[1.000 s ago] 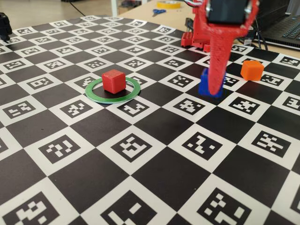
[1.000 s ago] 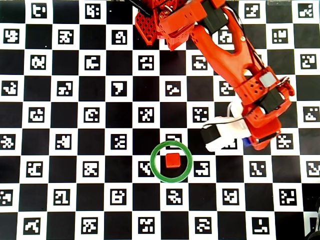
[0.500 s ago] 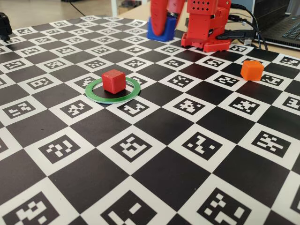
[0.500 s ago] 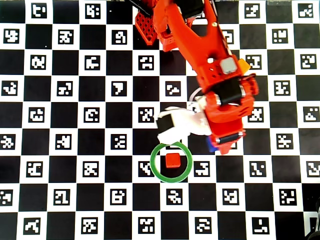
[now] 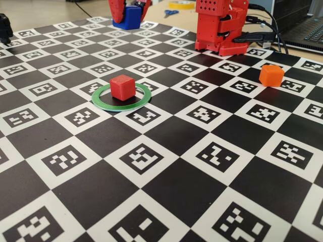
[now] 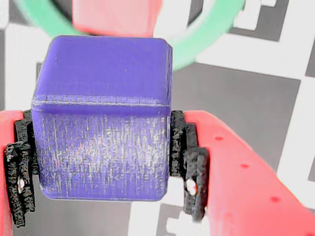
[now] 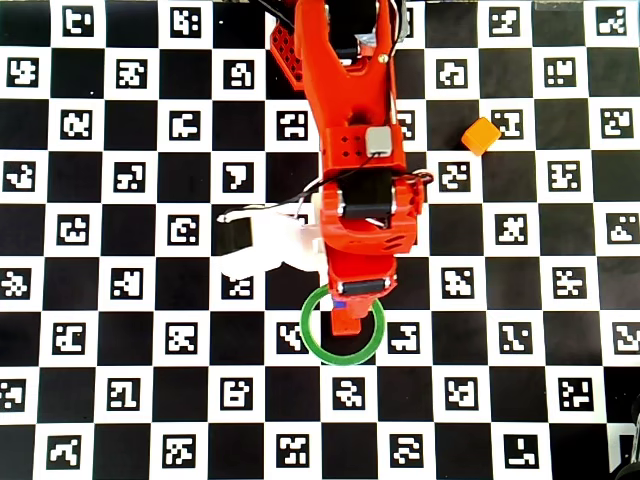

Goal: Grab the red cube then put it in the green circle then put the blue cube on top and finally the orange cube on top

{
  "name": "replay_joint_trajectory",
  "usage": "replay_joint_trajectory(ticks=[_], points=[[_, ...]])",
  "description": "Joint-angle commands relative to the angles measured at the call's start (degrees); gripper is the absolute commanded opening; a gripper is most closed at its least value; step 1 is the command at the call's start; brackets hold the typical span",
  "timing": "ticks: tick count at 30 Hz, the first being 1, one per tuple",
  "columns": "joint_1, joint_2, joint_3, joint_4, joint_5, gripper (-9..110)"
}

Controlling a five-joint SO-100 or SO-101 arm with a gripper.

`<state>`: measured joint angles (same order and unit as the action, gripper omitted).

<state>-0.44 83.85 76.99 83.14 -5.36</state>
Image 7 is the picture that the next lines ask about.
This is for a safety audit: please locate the red cube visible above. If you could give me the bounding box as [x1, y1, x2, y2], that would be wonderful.
[330, 305, 363, 337]

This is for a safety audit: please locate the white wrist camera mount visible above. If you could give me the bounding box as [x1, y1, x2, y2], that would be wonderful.
[216, 199, 329, 280]

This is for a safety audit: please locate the orange cube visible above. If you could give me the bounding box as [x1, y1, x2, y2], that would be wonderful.
[460, 116, 503, 158]

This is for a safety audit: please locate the black white marker mat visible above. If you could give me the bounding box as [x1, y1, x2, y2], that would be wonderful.
[0, 0, 640, 480]

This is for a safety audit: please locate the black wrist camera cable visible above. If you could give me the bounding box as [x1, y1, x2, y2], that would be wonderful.
[218, 174, 344, 222]

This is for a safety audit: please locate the red gripper finger with black pad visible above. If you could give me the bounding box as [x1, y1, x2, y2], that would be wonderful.
[344, 294, 377, 322]

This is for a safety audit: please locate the green flat ring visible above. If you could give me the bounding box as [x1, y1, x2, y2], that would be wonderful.
[299, 284, 387, 366]

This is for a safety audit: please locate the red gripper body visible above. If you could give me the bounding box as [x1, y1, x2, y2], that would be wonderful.
[325, 249, 400, 304]

